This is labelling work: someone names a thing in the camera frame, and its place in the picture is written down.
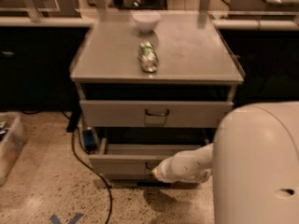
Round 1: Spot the grey drawer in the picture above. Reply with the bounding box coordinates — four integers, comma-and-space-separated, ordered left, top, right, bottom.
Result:
89, 138, 204, 181
80, 100, 233, 128

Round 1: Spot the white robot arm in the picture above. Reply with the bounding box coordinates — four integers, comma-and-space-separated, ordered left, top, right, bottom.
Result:
153, 102, 299, 224

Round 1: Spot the grey top drawer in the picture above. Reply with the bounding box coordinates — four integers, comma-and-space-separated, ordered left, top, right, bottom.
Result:
80, 100, 233, 128

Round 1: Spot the grey metal cabinet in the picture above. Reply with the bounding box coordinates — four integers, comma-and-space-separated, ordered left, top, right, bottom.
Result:
68, 9, 246, 154

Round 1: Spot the blue power adapter box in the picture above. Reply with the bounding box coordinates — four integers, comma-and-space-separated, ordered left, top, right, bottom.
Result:
82, 130, 97, 152

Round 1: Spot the green soda can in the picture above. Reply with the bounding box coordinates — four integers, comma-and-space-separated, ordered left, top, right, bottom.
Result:
138, 41, 159, 73

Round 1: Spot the white ceramic bowl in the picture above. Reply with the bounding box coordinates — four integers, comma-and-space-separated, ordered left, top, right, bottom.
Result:
132, 10, 162, 34

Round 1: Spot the clear plastic storage bin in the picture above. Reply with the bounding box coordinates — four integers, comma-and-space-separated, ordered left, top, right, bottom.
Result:
0, 112, 28, 186

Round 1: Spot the black floor cable left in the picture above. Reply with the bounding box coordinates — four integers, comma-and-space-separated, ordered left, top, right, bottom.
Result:
60, 110, 114, 224

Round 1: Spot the white horizontal rail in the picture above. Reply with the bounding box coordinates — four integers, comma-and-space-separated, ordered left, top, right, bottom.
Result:
0, 17, 299, 31

